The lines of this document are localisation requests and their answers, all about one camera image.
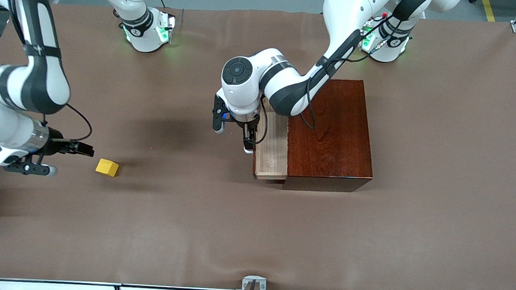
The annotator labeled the light wood drawer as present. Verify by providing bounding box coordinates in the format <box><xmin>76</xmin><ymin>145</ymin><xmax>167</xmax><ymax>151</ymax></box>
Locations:
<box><xmin>242</xmin><ymin>96</ymin><xmax>293</xmax><ymax>182</ymax></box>

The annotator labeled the yellow block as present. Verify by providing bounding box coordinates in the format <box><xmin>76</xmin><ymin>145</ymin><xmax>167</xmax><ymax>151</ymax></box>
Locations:
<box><xmin>95</xmin><ymin>158</ymin><xmax>120</xmax><ymax>178</ymax></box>

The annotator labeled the grey arm base connector box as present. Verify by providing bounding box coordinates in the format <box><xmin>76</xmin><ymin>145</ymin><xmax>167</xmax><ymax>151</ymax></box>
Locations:
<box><xmin>358</xmin><ymin>20</ymin><xmax>378</xmax><ymax>52</ymax></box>
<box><xmin>156</xmin><ymin>14</ymin><xmax>177</xmax><ymax>44</ymax></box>

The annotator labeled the dark red-brown wooden cabinet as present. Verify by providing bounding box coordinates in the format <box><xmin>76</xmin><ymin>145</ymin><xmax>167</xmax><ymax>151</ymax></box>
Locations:
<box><xmin>282</xmin><ymin>76</ymin><xmax>379</xmax><ymax>195</ymax></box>

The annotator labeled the brown table mat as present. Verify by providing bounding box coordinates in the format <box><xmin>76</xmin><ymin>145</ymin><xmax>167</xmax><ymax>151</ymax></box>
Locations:
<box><xmin>0</xmin><ymin>0</ymin><xmax>516</xmax><ymax>290</ymax></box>

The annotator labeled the yellow floor tape strip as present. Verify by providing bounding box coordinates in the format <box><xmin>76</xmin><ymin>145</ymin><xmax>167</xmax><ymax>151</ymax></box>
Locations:
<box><xmin>480</xmin><ymin>0</ymin><xmax>498</xmax><ymax>23</ymax></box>

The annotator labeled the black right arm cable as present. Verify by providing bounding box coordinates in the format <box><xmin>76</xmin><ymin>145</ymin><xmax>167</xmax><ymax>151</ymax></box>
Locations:
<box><xmin>41</xmin><ymin>102</ymin><xmax>94</xmax><ymax>143</ymax></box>

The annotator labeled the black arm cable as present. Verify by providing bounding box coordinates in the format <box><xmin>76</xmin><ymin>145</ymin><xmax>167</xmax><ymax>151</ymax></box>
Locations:
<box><xmin>300</xmin><ymin>10</ymin><xmax>394</xmax><ymax>135</ymax></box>
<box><xmin>41</xmin><ymin>102</ymin><xmax>94</xmax><ymax>143</ymax></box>

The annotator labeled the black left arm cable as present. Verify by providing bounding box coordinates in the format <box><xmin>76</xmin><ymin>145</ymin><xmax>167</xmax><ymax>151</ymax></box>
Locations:
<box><xmin>300</xmin><ymin>10</ymin><xmax>394</xmax><ymax>135</ymax></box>

